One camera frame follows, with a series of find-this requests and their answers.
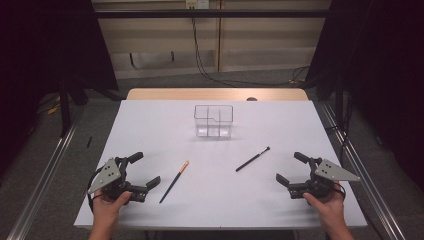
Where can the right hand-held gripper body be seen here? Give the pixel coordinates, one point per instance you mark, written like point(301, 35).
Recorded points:
point(328, 173)

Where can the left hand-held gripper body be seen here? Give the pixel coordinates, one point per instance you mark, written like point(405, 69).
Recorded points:
point(108, 175)

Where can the orange-tipped makeup brush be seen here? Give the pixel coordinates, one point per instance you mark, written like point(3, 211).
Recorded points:
point(173, 182)

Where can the black makeup brush silver ferrule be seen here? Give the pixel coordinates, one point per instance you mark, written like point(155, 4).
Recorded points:
point(251, 160)

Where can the clear plastic divided organizer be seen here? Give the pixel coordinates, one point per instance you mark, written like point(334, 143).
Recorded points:
point(213, 121)

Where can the person's right hand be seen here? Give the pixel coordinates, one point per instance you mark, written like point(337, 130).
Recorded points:
point(328, 208)

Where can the person's left hand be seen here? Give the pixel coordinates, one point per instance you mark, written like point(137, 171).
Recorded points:
point(106, 210)

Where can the small black floor object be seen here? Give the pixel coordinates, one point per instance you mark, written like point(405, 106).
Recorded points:
point(89, 142)

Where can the white table mat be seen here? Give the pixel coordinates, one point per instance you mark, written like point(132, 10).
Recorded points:
point(213, 203)

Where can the black metal stand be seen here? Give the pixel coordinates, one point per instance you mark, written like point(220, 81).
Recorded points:
point(65, 110)
point(339, 100)

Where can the dark round table grommet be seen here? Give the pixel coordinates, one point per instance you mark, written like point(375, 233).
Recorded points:
point(251, 99)

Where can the wooden table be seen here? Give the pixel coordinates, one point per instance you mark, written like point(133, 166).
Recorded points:
point(200, 94)

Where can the dark curtain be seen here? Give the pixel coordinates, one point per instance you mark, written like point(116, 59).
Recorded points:
point(40, 50)
point(383, 66)

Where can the black horizontal bar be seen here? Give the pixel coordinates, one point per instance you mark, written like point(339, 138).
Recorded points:
point(233, 13)

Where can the aluminium floor rail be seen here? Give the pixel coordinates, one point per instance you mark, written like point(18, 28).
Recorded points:
point(370, 186)
point(36, 196)

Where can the white wall socket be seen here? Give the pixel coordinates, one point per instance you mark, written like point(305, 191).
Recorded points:
point(196, 4)

